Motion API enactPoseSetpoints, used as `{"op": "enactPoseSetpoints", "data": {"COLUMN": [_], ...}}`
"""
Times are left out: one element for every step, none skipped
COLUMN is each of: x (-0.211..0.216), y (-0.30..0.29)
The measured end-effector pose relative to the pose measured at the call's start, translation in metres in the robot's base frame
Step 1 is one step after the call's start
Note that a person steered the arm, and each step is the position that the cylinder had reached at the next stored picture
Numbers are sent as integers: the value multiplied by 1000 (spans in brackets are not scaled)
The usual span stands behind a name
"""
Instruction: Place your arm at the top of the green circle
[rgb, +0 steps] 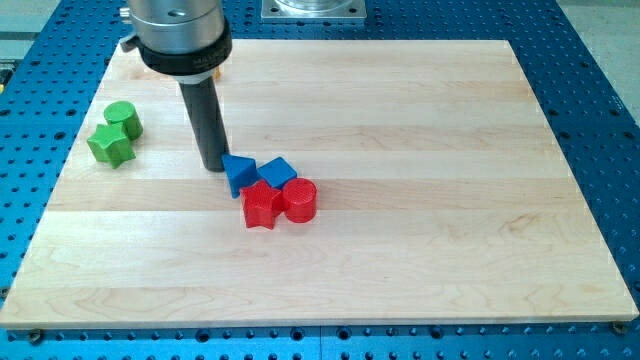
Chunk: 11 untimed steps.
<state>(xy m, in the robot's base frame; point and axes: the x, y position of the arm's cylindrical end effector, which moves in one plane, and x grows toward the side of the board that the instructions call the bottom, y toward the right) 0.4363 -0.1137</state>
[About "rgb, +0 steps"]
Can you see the light wooden board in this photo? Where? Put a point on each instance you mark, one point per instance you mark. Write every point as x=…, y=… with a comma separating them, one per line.
x=443, y=197

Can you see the blue triangle block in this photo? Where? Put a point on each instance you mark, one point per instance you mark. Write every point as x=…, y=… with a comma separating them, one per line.
x=240, y=171

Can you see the red cylinder block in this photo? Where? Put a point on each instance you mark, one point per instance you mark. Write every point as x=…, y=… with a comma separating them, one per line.
x=300, y=200

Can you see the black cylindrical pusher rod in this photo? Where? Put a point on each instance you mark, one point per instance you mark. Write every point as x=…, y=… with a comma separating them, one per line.
x=203, y=109

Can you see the green cylinder block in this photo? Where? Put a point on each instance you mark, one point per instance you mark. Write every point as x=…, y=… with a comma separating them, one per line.
x=124, y=113

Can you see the blue cube block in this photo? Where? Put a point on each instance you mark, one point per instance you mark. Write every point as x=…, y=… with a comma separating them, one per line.
x=277, y=172

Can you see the green star block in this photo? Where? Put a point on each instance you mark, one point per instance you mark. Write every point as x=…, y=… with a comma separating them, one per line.
x=110, y=144

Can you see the red star block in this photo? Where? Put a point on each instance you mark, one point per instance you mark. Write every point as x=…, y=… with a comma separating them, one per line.
x=262, y=204

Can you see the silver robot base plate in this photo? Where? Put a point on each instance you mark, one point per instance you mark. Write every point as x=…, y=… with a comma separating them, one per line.
x=313, y=9

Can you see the blue perforated metal table plate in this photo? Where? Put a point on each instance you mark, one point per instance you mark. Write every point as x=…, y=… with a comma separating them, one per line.
x=52, y=88

